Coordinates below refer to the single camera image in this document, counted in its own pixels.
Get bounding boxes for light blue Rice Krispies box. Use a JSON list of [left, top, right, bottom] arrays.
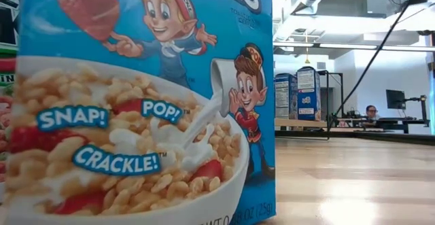
[[274, 73, 298, 120], [5, 0, 277, 225]]

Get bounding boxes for dark blue Frosted Flakes box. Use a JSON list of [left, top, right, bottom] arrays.
[[296, 66, 321, 122]]

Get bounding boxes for green Apple Jacks box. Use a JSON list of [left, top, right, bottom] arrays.
[[0, 0, 22, 205]]

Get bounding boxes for yellow hanging pendant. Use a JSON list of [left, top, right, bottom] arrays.
[[304, 31, 311, 65]]

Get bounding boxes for black desk equipment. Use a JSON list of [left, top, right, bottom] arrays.
[[345, 108, 362, 120]]

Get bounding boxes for ceiling light strip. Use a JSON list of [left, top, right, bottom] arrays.
[[273, 42, 435, 52]]

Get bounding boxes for person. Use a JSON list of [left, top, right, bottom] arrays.
[[362, 105, 381, 127]]

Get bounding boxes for black desk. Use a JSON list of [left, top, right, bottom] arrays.
[[334, 117, 431, 135]]

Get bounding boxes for black computer monitor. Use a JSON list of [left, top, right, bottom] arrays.
[[385, 88, 407, 110]]

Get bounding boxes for black aluminium table frame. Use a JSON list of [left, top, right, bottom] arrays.
[[274, 129, 435, 147]]

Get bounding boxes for thin black cable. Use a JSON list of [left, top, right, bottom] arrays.
[[331, 0, 424, 120]]

